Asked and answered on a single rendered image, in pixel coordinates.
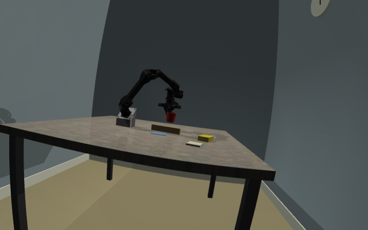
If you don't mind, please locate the wooden plank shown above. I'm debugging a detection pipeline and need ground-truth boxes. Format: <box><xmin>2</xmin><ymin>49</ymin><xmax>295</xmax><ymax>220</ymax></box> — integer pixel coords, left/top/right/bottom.
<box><xmin>151</xmin><ymin>124</ymin><xmax>181</xmax><ymax>135</ymax></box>

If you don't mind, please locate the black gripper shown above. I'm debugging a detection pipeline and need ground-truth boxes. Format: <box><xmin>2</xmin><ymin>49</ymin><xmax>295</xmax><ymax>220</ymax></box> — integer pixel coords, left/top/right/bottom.
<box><xmin>158</xmin><ymin>97</ymin><xmax>181</xmax><ymax>115</ymax></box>

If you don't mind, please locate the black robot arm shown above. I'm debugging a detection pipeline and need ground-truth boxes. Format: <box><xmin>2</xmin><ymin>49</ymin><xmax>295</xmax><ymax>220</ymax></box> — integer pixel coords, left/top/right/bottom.
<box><xmin>119</xmin><ymin>69</ymin><xmax>183</xmax><ymax>118</ymax></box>

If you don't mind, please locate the red cup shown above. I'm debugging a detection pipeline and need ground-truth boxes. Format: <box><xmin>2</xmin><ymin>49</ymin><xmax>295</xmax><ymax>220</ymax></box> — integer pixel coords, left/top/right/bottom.
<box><xmin>166</xmin><ymin>112</ymin><xmax>176</xmax><ymax>123</ymax></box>

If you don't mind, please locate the cream flat bar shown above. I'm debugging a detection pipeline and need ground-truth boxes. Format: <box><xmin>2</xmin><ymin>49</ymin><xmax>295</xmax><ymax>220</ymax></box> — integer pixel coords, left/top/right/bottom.
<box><xmin>186</xmin><ymin>141</ymin><xmax>203</xmax><ymax>147</ymax></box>

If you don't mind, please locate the yellow rectangular block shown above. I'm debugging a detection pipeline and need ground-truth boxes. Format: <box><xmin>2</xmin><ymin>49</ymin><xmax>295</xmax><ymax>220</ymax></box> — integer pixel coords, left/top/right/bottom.
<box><xmin>198</xmin><ymin>135</ymin><xmax>214</xmax><ymax>142</ymax></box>

